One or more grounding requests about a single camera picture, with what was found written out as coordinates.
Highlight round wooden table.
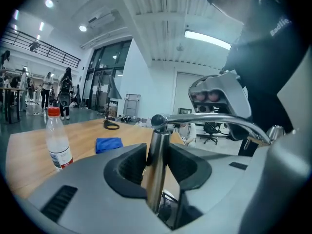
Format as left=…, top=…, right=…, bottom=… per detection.
left=0, top=86, right=25, bottom=125

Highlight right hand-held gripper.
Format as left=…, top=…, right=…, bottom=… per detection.
left=188, top=71, right=253, bottom=141

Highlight ceiling air conditioner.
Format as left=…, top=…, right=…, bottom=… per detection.
left=87, top=10, right=117, bottom=29

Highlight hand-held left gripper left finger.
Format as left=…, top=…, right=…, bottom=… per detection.
left=16, top=142, right=176, bottom=234

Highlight blue cloth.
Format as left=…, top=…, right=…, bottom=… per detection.
left=95, top=137, right=124, bottom=155

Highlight black desk lamp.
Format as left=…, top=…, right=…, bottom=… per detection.
left=103, top=75, right=123, bottom=131

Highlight black balcony railing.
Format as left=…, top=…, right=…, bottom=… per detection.
left=0, top=26, right=82, bottom=69

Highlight glass doors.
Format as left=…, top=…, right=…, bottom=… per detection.
left=82, top=39, right=133, bottom=111

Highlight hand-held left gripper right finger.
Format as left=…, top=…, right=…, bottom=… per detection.
left=165, top=143, right=254, bottom=234

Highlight grey folding cart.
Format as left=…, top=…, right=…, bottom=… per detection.
left=122, top=93, right=142, bottom=118

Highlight clear red-capped water bottle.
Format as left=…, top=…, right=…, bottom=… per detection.
left=45, top=106, right=74, bottom=173

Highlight person's right hand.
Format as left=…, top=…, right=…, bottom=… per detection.
left=191, top=89, right=220, bottom=103

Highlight white door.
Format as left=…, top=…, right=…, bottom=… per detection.
left=174, top=70, right=203, bottom=117

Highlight long ceiling light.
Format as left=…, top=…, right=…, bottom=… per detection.
left=184, top=30, right=232, bottom=51

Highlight black office chair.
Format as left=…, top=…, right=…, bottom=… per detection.
left=203, top=121, right=228, bottom=145

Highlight person's black shirt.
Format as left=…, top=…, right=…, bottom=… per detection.
left=219, top=0, right=304, bottom=157

